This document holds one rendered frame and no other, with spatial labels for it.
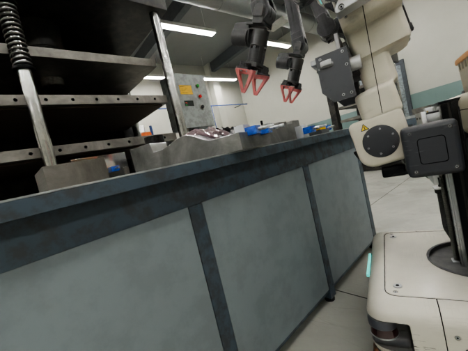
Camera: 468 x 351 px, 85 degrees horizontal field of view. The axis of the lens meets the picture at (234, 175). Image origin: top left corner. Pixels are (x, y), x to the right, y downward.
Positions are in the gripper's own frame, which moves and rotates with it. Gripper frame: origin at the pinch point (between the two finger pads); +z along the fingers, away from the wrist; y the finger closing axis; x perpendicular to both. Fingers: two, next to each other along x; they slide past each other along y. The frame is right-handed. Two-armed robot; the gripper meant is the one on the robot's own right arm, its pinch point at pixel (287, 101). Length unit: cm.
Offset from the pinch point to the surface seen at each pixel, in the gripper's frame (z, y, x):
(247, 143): 16, 54, 8
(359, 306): 82, 12, 59
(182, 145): 22, 59, -14
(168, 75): -3, -1, -82
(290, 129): 12.5, 11.3, 8.2
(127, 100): 16, 24, -88
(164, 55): -14, -2, -88
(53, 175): 30, 95, -25
